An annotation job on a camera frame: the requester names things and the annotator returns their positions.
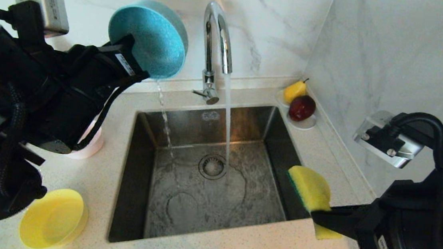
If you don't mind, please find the blue plastic bowl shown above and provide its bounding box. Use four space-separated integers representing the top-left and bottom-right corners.
104 0 192 82

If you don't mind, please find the yellow green sponge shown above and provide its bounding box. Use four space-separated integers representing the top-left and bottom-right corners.
282 165 348 242

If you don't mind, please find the round metal sink drain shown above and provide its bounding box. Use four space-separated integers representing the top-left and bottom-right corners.
198 153 229 181

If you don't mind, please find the stainless steel sink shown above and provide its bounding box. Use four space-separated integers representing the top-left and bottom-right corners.
108 93 331 249

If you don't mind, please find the chrome gooseneck faucet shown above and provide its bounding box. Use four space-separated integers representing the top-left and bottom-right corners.
191 0 239 107

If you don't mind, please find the pink plastic bowl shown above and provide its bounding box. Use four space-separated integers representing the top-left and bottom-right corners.
64 121 105 162

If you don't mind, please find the running tap water stream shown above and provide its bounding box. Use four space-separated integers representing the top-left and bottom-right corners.
217 74 237 168

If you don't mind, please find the small white saucer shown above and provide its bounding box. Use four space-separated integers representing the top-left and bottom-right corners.
285 112 317 132

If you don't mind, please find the dark red apple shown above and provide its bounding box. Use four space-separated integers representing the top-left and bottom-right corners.
287 94 316 123

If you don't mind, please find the yellow pear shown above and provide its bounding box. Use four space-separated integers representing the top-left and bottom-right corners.
282 77 308 106

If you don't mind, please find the yellow plastic bowl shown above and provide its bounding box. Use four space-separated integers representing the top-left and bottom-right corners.
18 185 90 249

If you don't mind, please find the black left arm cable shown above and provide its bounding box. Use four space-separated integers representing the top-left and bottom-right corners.
77 73 140 155

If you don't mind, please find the left wrist camera unit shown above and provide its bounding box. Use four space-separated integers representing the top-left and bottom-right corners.
12 0 72 39

